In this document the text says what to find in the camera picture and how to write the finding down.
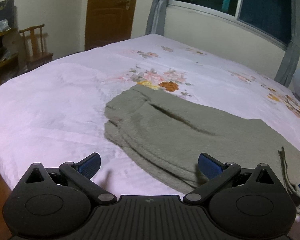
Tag dark glass window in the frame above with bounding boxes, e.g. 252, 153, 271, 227
169, 0, 292, 49

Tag grey left curtain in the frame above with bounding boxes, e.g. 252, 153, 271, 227
145, 0, 169, 36

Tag grey curtain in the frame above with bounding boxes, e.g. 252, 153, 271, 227
274, 0, 300, 87
145, 0, 169, 36

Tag grey right curtain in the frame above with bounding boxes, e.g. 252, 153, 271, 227
274, 0, 300, 87

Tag pink floral bed sheet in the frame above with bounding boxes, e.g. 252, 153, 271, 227
0, 35, 300, 195

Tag wooden chair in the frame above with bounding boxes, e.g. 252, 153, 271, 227
19, 24, 53, 72

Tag dark paper bag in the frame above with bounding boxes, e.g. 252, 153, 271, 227
0, 0, 15, 28

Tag grey-green pants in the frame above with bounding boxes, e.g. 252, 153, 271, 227
104, 85, 300, 197

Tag brown wooden door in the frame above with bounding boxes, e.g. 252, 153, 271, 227
84, 0, 136, 50

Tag wooden shelf desk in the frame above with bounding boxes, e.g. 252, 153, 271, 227
0, 27, 20, 93

